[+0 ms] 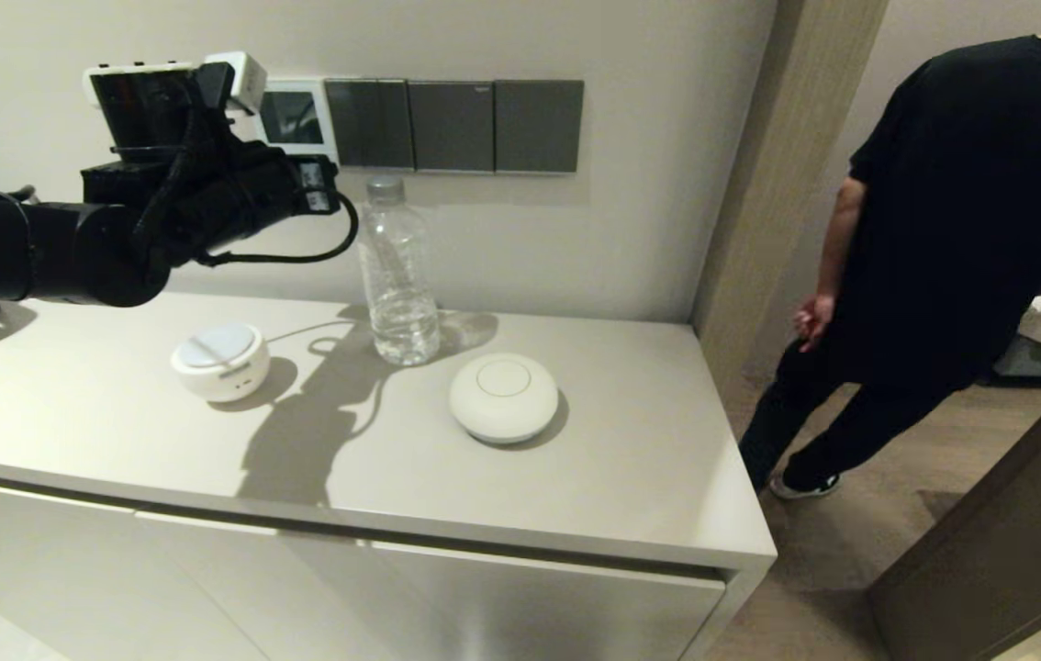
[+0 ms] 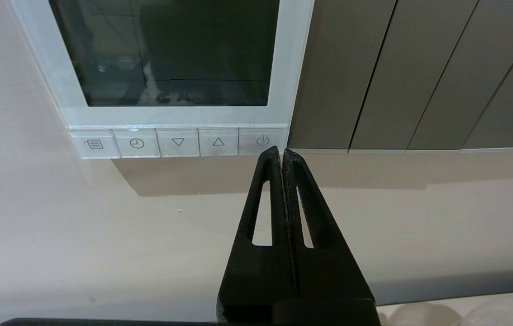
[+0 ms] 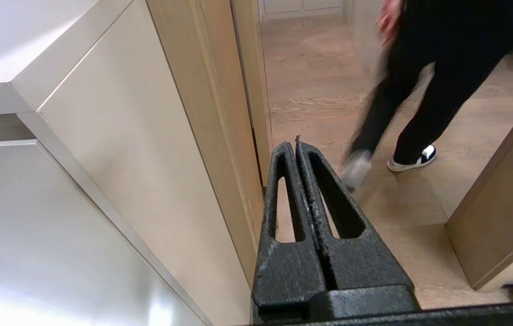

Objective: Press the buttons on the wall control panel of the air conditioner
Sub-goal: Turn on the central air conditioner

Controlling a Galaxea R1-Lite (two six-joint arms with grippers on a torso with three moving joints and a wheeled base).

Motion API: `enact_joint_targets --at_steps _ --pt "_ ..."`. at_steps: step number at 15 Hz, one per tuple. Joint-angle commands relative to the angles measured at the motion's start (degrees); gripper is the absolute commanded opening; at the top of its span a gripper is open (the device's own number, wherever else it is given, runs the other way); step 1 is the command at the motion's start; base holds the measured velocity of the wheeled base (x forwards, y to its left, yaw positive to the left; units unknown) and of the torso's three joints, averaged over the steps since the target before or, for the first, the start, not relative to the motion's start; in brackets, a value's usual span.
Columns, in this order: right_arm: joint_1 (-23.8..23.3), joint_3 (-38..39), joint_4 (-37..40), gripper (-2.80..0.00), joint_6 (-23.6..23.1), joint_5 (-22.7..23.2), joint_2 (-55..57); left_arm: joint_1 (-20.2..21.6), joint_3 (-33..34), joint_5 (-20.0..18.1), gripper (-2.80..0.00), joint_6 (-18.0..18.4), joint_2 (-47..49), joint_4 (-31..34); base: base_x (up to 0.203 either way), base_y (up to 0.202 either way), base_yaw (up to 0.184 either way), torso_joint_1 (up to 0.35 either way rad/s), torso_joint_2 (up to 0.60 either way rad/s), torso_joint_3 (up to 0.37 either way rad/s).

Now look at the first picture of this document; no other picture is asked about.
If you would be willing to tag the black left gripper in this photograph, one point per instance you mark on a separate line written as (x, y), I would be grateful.
(227, 197)

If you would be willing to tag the white wall thermostat panel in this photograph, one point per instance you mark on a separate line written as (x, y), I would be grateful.
(296, 119)

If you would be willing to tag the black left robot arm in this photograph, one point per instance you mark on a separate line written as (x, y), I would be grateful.
(25, 248)

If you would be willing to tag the person's left forearm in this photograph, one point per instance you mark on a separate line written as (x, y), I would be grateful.
(842, 243)

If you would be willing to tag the person's left hand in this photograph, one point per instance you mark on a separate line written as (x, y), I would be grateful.
(814, 321)

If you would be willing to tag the clear plastic water bottle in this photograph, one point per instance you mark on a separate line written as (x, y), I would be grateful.
(399, 275)

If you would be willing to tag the white round device grey top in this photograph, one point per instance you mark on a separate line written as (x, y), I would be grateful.
(219, 363)

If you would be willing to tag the white round puck device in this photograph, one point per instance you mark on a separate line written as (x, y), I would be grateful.
(504, 398)

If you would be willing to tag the beige cabinet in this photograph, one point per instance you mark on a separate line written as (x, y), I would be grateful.
(484, 487)

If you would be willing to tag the person in black clothes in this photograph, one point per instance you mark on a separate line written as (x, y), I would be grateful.
(970, 184)

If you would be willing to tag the brown wooden door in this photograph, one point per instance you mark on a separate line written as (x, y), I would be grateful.
(1007, 532)

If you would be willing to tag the dark grey triple rocker switch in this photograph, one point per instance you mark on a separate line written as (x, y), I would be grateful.
(372, 124)

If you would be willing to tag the dark grey single rocker switch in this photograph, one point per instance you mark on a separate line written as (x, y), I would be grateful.
(539, 126)
(452, 126)

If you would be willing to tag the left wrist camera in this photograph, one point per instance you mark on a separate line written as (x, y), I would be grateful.
(153, 106)

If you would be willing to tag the wooden door frame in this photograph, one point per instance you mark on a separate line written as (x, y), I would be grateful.
(777, 184)

